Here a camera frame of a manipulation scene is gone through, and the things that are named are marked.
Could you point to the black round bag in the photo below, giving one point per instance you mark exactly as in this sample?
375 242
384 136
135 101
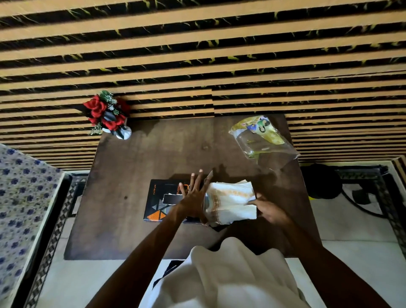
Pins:
321 181

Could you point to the person's right hand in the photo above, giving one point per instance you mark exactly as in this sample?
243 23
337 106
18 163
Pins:
271 210

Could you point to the person's left little finger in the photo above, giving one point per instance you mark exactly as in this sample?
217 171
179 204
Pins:
182 189

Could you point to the person's left forearm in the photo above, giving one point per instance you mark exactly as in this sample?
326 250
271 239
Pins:
142 260

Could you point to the person's right fingers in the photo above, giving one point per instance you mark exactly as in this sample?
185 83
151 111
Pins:
256 203

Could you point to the person's left middle finger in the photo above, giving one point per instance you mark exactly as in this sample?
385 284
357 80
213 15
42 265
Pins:
200 179

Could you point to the red rose bouquet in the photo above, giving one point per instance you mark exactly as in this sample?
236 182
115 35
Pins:
103 111

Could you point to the white ceramic vase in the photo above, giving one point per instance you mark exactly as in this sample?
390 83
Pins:
124 132

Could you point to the blue floral bed sheet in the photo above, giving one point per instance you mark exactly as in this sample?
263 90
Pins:
22 203

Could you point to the black bed frame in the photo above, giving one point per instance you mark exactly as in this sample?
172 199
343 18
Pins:
47 228

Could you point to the white cloth gold border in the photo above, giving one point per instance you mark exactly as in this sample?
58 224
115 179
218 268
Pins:
230 203

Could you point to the white garment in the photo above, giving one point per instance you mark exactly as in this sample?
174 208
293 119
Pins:
228 279

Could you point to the person's left hand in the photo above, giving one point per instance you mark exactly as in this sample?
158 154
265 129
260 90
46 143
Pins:
191 203

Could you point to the clear plastic bag yellow print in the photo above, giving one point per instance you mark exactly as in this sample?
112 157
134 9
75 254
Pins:
261 138

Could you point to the black book orange triangles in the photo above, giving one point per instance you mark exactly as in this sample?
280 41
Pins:
158 203

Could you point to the person's right forearm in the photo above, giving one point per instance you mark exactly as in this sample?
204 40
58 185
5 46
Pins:
323 266

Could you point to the black paper card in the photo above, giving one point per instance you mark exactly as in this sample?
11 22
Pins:
172 199

